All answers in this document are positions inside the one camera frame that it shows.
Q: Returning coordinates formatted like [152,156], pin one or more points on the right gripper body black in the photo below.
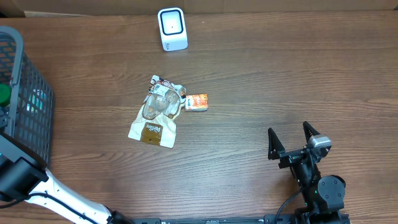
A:
[291,158]

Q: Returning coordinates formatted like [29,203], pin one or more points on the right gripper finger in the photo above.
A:
[309,131]
[275,146]

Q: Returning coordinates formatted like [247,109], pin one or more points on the orange tissue pack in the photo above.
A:
[196,102]

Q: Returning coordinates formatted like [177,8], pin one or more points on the beige dried mushroom bag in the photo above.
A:
[155,123]

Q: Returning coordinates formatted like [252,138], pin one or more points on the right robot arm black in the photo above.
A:
[323,196]

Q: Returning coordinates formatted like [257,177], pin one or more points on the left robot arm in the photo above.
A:
[25,177]

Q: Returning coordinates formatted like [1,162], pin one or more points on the white barcode scanner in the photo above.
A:
[173,32]

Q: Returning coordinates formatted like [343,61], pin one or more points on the teal snack packet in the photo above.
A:
[36,102]

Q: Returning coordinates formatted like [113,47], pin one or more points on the grey plastic shopping basket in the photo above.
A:
[18,71]

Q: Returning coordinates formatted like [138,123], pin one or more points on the green bottle cap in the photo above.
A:
[5,95]

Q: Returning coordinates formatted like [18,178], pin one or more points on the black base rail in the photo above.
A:
[211,221]

